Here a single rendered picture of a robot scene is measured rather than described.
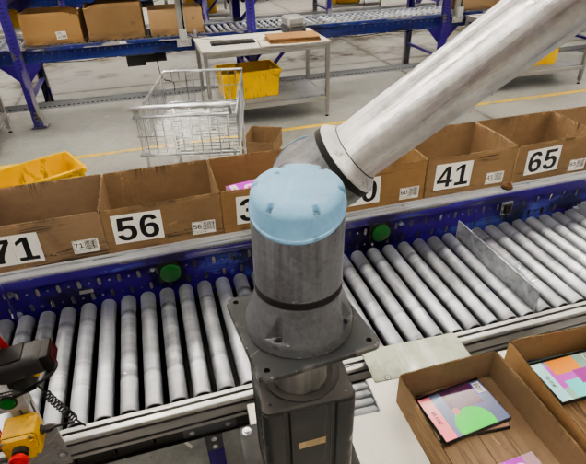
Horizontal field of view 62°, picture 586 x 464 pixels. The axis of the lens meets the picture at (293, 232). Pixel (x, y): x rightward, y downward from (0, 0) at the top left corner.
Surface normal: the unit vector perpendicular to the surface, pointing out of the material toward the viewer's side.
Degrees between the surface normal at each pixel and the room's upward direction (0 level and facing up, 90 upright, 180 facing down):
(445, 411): 0
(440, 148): 89
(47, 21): 89
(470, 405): 0
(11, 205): 90
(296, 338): 68
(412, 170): 90
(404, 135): 99
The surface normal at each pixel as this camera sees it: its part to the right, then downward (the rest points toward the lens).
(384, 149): 0.04, 0.67
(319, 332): 0.38, 0.15
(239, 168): 0.29, 0.51
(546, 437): -0.96, 0.15
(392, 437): -0.03, -0.84
